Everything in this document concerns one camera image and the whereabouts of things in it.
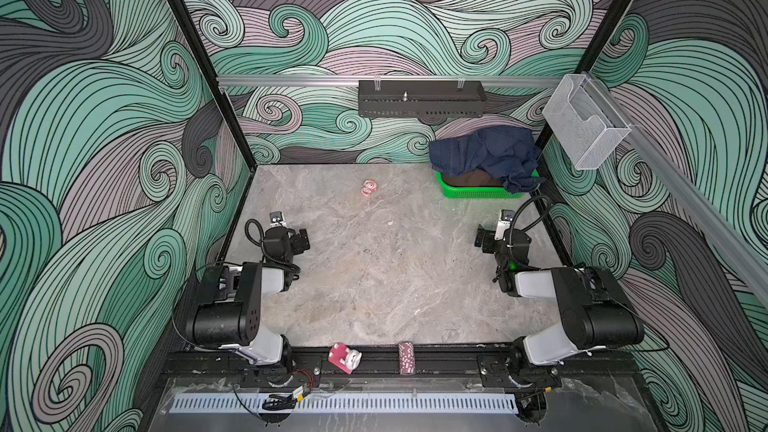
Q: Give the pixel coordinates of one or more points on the dark blue denim trousers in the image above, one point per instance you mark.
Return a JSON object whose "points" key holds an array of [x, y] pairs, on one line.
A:
{"points": [[507, 153]]}

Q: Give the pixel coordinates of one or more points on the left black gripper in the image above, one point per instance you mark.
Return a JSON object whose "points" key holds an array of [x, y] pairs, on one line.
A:
{"points": [[299, 239]]}

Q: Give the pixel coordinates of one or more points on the small pink white toy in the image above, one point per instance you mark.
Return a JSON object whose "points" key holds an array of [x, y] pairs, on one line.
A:
{"points": [[369, 187]]}

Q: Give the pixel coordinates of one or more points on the pink dotted cylinder block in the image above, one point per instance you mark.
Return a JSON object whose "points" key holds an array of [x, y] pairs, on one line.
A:
{"points": [[406, 357]]}

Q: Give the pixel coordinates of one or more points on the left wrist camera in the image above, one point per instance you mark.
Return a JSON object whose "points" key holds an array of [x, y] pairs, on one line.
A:
{"points": [[276, 219]]}

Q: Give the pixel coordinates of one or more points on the pink white clip object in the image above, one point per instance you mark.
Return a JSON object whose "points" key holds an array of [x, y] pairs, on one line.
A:
{"points": [[345, 358]]}

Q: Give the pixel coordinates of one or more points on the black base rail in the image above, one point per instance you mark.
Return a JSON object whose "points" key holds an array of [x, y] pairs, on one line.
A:
{"points": [[490, 365]]}

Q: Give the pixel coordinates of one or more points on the clear plastic wall bin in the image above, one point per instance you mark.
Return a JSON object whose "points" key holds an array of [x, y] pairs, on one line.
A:
{"points": [[586, 120]]}

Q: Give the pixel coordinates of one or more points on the white slotted cable duct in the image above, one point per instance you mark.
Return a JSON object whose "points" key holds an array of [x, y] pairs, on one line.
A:
{"points": [[353, 402]]}

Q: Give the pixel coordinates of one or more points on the right aluminium side rail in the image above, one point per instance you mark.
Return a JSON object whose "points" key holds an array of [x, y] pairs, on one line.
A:
{"points": [[660, 143]]}

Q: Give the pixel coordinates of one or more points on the black perforated wall shelf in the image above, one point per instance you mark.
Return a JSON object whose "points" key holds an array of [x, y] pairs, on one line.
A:
{"points": [[422, 99]]}

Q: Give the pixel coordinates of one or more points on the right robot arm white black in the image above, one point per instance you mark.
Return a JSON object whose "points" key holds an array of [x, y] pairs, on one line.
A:
{"points": [[594, 313]]}

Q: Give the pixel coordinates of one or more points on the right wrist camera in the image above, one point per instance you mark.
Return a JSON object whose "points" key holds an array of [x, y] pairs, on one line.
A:
{"points": [[504, 223]]}

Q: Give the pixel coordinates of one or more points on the horizontal aluminium back rail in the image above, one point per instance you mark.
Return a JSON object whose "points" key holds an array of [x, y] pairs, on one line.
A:
{"points": [[306, 80]]}

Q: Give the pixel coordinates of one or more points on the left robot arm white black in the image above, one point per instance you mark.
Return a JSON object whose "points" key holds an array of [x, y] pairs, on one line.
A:
{"points": [[227, 312]]}

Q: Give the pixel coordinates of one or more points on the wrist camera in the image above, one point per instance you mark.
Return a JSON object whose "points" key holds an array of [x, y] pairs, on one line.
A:
{"points": [[504, 223], [276, 219]]}

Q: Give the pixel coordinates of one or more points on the brown folded trousers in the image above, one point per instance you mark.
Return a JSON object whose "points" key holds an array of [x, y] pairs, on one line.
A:
{"points": [[474, 179]]}

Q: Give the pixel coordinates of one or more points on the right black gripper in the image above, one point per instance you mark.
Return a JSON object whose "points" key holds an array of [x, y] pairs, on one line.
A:
{"points": [[483, 237]]}

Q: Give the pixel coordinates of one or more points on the green plastic basket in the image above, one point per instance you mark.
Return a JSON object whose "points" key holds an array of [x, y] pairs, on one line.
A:
{"points": [[476, 193]]}

